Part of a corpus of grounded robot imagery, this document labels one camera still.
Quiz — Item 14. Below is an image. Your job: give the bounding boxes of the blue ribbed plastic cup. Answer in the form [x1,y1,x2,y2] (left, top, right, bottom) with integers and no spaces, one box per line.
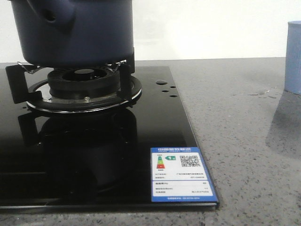
[285,20,301,95]

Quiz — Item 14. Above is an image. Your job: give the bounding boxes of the black pot support grate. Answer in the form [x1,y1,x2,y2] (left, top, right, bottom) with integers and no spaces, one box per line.
[5,53,142,114]

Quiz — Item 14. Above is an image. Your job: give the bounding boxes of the dark blue pot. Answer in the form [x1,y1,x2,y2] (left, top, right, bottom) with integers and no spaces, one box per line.
[11,0,134,67]

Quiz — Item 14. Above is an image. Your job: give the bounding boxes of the blue energy label sticker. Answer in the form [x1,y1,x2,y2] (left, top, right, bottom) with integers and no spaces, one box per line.
[150,147,218,203]

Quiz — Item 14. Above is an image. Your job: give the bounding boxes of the black glass gas stove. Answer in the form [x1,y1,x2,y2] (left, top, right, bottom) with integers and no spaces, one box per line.
[0,67,219,213]

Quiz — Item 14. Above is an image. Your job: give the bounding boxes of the black gas burner ring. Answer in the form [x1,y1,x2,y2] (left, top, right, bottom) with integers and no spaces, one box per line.
[47,67,122,101]

